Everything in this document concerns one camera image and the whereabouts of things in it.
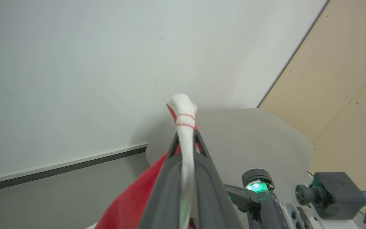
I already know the dark right gripper green band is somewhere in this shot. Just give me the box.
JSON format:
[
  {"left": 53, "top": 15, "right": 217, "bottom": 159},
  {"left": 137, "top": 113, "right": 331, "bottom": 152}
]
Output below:
[{"left": 192, "top": 130, "right": 287, "bottom": 229}]

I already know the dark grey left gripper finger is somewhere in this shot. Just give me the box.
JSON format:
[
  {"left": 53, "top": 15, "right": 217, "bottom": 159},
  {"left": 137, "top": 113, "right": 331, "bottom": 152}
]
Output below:
[{"left": 138, "top": 133, "right": 183, "bottom": 229}]

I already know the red and white garment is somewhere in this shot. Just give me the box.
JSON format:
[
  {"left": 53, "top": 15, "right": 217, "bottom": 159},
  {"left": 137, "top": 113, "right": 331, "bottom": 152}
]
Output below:
[{"left": 94, "top": 94, "right": 199, "bottom": 229}]

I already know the grey fabric sofa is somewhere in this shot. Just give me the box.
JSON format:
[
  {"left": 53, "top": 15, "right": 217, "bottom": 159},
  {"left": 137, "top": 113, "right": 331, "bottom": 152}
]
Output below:
[{"left": 146, "top": 108, "right": 314, "bottom": 229}]

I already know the white and black wall trim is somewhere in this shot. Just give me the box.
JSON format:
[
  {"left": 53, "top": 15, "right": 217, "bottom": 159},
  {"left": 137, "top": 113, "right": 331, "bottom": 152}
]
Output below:
[{"left": 0, "top": 142, "right": 148, "bottom": 194}]

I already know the dark grey wrist camera box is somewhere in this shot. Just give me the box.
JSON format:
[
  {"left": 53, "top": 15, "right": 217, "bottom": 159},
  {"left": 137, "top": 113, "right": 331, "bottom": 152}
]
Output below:
[{"left": 295, "top": 172, "right": 366, "bottom": 220}]

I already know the beige wooden wall panel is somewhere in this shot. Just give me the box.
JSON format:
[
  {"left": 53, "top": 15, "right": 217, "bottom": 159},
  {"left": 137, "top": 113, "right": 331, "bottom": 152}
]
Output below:
[{"left": 258, "top": 0, "right": 366, "bottom": 215}]

